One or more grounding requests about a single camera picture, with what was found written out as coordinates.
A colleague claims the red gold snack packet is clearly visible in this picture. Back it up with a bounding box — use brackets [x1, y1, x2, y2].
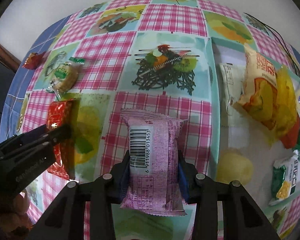
[46, 99, 75, 180]

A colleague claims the pink wafer packet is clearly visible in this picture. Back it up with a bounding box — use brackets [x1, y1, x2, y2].
[121, 108, 186, 216]

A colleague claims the yellow orange snack bag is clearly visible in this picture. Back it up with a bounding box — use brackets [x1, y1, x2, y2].
[238, 43, 277, 131]

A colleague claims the blue plaid bed sheet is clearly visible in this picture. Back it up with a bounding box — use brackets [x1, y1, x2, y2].
[0, 16, 70, 143]

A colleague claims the round yellow cake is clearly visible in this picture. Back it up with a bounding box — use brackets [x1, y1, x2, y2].
[216, 149, 254, 185]

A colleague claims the green white corn packet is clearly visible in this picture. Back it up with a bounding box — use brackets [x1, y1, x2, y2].
[269, 151, 299, 206]

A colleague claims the white storage tray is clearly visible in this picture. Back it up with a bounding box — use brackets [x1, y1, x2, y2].
[206, 37, 291, 209]

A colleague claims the red snack packet in tray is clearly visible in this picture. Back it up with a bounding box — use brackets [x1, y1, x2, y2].
[280, 116, 300, 149]

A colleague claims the green clear cookie packet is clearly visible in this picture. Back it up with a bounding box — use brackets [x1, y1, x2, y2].
[46, 57, 85, 101]

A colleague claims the small red candy packet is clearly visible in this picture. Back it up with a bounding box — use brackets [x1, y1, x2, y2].
[22, 51, 46, 70]

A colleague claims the yellow jelly packet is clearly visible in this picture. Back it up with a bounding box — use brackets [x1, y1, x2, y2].
[275, 65, 297, 139]

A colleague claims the white cream snack packet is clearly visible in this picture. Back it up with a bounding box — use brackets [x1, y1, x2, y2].
[219, 63, 245, 106]

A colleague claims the pink checkered fruit tablecloth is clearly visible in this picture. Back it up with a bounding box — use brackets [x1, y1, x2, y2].
[16, 0, 300, 239]

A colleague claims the black cable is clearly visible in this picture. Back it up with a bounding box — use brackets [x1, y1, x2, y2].
[243, 12, 300, 77]

